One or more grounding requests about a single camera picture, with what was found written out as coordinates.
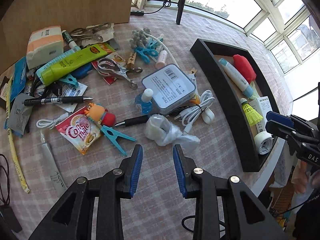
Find checkered tablecloth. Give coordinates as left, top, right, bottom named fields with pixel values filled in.
left=0, top=6, right=293, bottom=240

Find black gel pen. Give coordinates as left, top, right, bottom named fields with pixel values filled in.
left=114, top=115, right=149, bottom=127
left=23, top=96, right=93, bottom=106

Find brown cardboard box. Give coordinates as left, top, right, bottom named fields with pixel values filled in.
left=1, top=0, right=132, bottom=72

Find grey silver tube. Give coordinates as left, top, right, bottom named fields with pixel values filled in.
left=40, top=130, right=67, bottom=197

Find white usb cable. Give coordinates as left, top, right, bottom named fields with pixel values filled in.
left=173, top=89, right=216, bottom=136

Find teal plastic clothespin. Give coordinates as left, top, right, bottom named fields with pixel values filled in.
left=100, top=125, right=136, bottom=157

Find white paper leaflet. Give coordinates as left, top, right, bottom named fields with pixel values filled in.
left=249, top=96, right=272, bottom=133

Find green yellow tube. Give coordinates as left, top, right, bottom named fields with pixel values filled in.
left=36, top=43, right=115, bottom=86

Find white tape roll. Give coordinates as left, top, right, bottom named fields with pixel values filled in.
left=254, top=131, right=273, bottom=155

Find red fabric beanbag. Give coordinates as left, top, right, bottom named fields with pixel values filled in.
left=233, top=54, right=257, bottom=84

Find white blue cream tube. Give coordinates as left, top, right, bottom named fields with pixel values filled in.
left=219, top=58, right=253, bottom=99

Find red coffee mate sachet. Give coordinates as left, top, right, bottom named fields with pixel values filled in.
left=55, top=107, right=101, bottom=155

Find blue plastic clothespin pair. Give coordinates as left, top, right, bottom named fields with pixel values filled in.
left=131, top=38, right=160, bottom=64

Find small pink cosmetic bottle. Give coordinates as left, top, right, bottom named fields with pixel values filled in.
left=155, top=50, right=168, bottom=69

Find yellow plastic shuttlecock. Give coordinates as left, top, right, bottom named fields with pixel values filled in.
left=240, top=98, right=263, bottom=127

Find orange cartoon figure keychain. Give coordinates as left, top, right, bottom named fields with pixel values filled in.
left=84, top=103, right=116, bottom=127

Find grey bead cluster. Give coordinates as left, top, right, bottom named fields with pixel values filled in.
left=129, top=28, right=152, bottom=49

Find white grey device box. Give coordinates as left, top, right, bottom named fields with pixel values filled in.
left=142, top=64, right=196, bottom=115

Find green white marker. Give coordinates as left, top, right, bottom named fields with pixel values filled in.
left=61, top=30, right=78, bottom=49

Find yellow chopstick wrapper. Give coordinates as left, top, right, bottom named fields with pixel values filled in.
left=5, top=77, right=30, bottom=194

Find small blue liquid bottle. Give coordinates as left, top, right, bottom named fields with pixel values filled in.
left=135, top=88, right=153, bottom=115

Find black tray box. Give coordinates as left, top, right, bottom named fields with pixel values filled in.
left=190, top=38, right=279, bottom=172

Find clear plastic bag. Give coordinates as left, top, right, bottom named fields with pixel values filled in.
left=144, top=114, right=200, bottom=151

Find orange white tissue pack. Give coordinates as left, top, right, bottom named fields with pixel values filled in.
left=26, top=25, right=64, bottom=69

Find wooden clothespin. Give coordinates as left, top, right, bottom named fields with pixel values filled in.
left=189, top=68, right=197, bottom=75
left=126, top=52, right=137, bottom=69

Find person's right hand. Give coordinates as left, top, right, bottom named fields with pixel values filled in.
left=291, top=159, right=309, bottom=194

